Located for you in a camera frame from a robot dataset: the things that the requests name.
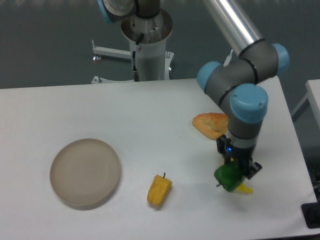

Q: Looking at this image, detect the green bell pepper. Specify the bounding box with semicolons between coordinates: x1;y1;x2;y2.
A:
214;161;244;192

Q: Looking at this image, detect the black device at table edge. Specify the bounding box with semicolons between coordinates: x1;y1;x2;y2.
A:
301;202;320;229

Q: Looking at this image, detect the yellow bell pepper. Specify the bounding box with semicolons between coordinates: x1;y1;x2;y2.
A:
146;172;173;208

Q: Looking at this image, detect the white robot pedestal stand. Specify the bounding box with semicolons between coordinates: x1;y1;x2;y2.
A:
90;9;235;85

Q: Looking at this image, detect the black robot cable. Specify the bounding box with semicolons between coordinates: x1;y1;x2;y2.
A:
131;32;145;82

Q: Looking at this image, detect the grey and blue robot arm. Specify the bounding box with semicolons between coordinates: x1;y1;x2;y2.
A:
98;0;290;180

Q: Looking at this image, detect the yellow banana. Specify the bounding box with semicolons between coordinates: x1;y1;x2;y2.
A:
228;158;253;195

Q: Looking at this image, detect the golden pastry bread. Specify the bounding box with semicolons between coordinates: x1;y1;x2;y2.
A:
192;112;229;141

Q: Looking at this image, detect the beige round plate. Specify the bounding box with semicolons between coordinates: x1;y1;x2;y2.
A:
49;138;121;211

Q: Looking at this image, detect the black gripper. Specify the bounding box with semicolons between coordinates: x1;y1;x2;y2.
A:
216;134;262;180

